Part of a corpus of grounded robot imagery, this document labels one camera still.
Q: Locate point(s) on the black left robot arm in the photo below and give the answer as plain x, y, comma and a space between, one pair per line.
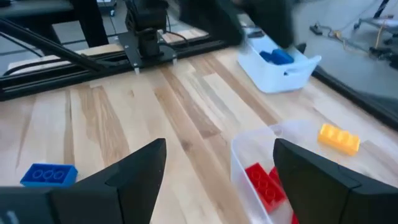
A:
146, 18

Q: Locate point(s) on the yellow toy brick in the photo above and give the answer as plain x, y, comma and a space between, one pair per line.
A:
339, 140

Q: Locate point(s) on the black aluminium table frame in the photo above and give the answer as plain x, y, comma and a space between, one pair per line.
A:
46, 84

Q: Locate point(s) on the blue toy brick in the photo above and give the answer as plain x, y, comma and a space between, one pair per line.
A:
265, 56
46, 175
282, 57

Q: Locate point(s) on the clear plastic bin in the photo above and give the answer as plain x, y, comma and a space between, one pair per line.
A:
248, 149

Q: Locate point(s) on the red toy brick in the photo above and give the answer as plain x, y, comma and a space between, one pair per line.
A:
273, 176
264, 186
293, 220

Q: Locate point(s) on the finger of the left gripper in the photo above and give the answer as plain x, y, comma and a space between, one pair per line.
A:
276, 18
214, 15

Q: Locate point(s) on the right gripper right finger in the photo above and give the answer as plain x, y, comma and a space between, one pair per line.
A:
335, 199

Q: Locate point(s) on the white plastic bin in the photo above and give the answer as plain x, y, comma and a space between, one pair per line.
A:
273, 81

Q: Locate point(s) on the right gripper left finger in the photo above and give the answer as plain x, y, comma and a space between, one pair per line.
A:
93, 202

